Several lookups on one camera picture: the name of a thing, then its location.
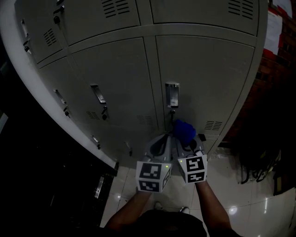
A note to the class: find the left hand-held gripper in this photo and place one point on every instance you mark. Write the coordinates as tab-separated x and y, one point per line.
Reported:
148	176

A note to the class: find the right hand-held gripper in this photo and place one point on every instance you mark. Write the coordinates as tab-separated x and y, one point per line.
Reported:
195	169

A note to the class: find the blue microfibre cloth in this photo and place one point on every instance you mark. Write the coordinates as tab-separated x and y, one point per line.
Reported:
183	132

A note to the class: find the grey metal locker door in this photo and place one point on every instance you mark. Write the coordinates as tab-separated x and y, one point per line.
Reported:
208	81

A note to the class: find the person's left forearm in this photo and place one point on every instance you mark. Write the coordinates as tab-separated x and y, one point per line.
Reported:
129	213

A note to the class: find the person's right forearm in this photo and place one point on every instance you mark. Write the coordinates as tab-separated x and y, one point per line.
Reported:
212	208

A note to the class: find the grey metal locker cabinet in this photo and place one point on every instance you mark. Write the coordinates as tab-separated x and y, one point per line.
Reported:
111	76

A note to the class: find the white shoe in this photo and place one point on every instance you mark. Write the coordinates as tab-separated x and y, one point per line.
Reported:
158	205
185	209

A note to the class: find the person's black clothing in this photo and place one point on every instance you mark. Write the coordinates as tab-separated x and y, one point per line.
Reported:
166	224

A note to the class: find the black and yellow backpack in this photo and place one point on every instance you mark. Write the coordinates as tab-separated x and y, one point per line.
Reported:
268	169

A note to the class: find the white wall notice sheet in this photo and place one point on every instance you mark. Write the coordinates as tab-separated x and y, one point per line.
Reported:
273	32
281	5

